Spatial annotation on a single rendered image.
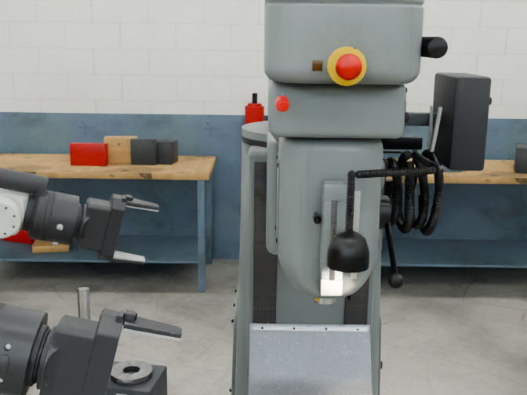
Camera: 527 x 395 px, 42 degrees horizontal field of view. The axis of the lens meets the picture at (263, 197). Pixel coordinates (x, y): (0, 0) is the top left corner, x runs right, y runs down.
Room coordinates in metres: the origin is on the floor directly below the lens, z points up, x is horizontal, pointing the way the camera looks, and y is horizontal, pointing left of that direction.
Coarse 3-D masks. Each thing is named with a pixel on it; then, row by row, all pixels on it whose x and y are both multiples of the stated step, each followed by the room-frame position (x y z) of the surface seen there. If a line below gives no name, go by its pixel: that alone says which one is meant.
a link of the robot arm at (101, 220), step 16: (64, 208) 1.15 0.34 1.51; (80, 208) 1.18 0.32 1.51; (96, 208) 1.17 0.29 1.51; (112, 208) 1.18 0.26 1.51; (64, 224) 1.14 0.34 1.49; (80, 224) 1.17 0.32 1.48; (96, 224) 1.17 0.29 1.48; (112, 224) 1.18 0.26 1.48; (48, 240) 1.15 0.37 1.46; (64, 240) 1.15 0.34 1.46; (80, 240) 1.17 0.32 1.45; (96, 240) 1.18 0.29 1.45; (112, 240) 1.18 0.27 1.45; (112, 256) 1.18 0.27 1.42
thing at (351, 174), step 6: (348, 174) 1.14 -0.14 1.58; (354, 174) 1.14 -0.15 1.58; (348, 180) 1.14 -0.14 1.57; (354, 180) 1.14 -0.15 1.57; (348, 186) 1.14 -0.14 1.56; (348, 192) 1.14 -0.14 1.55; (348, 198) 1.14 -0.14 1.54; (348, 204) 1.14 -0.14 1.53; (348, 210) 1.14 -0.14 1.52; (348, 216) 1.14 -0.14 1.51; (348, 222) 1.14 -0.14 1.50; (348, 228) 1.14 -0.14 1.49
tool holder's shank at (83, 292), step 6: (78, 288) 1.37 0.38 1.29; (84, 288) 1.37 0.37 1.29; (78, 294) 1.36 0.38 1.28; (84, 294) 1.36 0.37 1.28; (78, 300) 1.36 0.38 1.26; (84, 300) 1.36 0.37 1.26; (78, 306) 1.36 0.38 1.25; (84, 306) 1.36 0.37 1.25; (78, 312) 1.36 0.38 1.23; (84, 312) 1.36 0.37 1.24; (90, 318) 1.37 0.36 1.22
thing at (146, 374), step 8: (112, 368) 1.36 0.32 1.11; (120, 368) 1.36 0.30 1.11; (128, 368) 1.37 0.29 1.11; (136, 368) 1.37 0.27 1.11; (144, 368) 1.36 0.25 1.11; (152, 368) 1.36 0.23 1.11; (160, 368) 1.39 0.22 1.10; (112, 376) 1.32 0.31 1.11; (120, 376) 1.32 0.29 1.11; (128, 376) 1.32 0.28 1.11; (136, 376) 1.32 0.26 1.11; (144, 376) 1.32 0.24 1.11; (152, 376) 1.35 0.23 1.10; (160, 376) 1.35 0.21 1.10; (112, 384) 1.31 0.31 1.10; (120, 384) 1.31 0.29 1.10; (128, 384) 1.31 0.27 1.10; (136, 384) 1.31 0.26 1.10; (144, 384) 1.31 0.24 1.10; (152, 384) 1.31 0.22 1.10; (160, 384) 1.35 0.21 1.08; (112, 392) 1.30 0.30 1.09; (120, 392) 1.29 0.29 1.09; (128, 392) 1.29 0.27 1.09; (136, 392) 1.29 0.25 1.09; (144, 392) 1.29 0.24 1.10; (152, 392) 1.30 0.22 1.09; (160, 392) 1.35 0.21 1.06
